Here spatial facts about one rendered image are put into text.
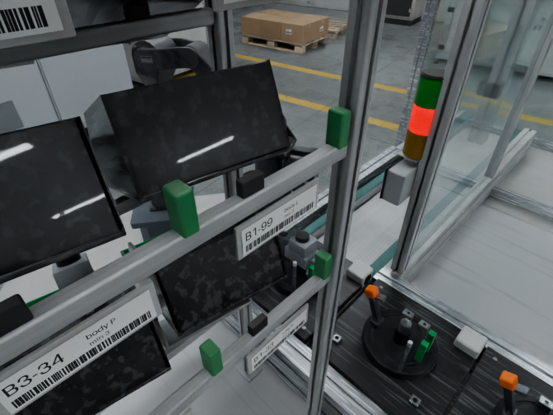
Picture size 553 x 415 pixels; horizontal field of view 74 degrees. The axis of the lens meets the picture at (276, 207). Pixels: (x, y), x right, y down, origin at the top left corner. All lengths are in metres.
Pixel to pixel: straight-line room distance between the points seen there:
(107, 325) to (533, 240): 1.26
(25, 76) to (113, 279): 3.42
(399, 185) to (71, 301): 0.63
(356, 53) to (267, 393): 0.69
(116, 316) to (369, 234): 0.92
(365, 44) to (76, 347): 0.26
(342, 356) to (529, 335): 0.49
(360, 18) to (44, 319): 0.27
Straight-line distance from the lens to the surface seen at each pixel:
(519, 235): 1.35
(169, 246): 0.22
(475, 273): 1.15
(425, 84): 0.70
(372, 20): 0.29
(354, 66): 0.31
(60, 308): 0.21
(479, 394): 0.80
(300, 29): 6.09
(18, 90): 3.60
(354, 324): 0.80
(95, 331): 0.23
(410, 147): 0.75
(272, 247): 0.40
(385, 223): 1.13
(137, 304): 0.23
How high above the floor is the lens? 1.62
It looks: 38 degrees down
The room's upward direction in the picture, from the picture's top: straight up
